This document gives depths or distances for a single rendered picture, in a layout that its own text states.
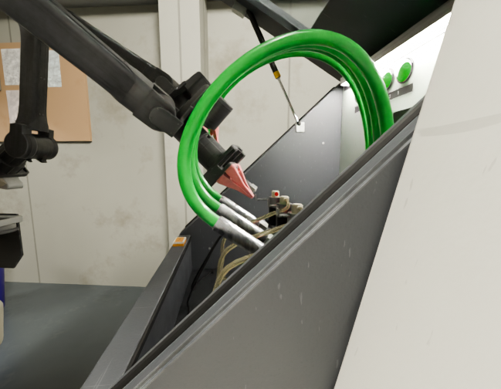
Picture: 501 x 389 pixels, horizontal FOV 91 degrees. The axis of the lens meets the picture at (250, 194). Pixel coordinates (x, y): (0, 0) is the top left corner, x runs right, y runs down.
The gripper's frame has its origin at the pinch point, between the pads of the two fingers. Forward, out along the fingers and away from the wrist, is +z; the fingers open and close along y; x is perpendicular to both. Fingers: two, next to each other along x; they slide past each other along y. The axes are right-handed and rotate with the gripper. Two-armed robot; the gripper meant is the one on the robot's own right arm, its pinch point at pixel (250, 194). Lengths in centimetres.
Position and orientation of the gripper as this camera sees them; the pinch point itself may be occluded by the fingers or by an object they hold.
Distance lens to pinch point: 51.1
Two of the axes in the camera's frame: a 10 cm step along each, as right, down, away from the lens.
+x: 1.6, -1.4, 9.8
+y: 6.9, -6.9, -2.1
